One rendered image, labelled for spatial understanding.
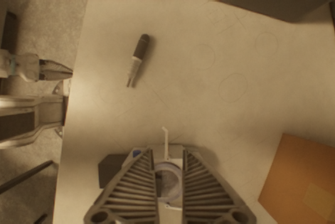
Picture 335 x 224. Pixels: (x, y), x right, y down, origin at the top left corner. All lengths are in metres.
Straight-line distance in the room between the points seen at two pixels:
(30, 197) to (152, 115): 1.93
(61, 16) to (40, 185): 1.69
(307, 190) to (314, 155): 0.08
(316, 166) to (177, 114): 0.33
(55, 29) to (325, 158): 1.85
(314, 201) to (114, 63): 0.55
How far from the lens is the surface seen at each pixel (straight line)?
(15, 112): 0.81
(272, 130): 0.48
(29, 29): 1.91
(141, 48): 0.37
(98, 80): 0.41
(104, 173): 0.36
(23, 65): 0.66
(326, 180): 0.43
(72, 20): 1.68
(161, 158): 0.30
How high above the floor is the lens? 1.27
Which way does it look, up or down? 85 degrees down
